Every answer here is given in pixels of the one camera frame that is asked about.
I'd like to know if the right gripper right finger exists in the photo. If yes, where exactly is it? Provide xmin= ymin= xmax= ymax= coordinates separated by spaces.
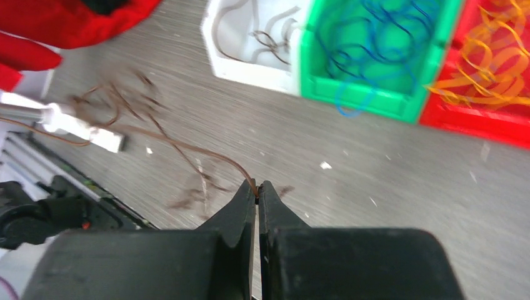
xmin=257 ymin=181 xmax=464 ymax=299

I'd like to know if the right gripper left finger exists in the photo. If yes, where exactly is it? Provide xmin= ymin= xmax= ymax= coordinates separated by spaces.
xmin=23 ymin=181 xmax=255 ymax=299

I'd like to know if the coloured cable bundle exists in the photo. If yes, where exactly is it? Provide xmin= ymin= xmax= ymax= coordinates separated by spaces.
xmin=70 ymin=70 xmax=166 ymax=129

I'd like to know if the light blue cable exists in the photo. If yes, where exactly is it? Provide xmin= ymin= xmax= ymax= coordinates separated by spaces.
xmin=316 ymin=0 xmax=440 ymax=118

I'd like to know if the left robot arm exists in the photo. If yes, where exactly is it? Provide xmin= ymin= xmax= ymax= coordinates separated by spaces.
xmin=1 ymin=176 xmax=125 ymax=250

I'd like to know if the metal clothes rack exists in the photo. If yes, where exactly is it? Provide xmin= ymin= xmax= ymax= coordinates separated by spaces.
xmin=1 ymin=91 xmax=124 ymax=153

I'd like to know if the green plastic bin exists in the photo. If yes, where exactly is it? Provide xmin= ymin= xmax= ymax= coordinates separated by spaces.
xmin=300 ymin=0 xmax=463 ymax=124

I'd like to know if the white plastic bin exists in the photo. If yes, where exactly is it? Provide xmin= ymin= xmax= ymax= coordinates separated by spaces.
xmin=201 ymin=0 xmax=314 ymax=96

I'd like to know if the red plastic bin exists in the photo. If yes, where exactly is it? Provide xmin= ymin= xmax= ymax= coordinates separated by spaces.
xmin=419 ymin=1 xmax=529 ymax=148

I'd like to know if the red shirt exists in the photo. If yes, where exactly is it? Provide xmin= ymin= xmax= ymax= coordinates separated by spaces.
xmin=1 ymin=1 xmax=160 ymax=91

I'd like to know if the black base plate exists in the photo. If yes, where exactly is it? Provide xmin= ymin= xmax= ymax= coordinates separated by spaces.
xmin=19 ymin=133 xmax=159 ymax=230

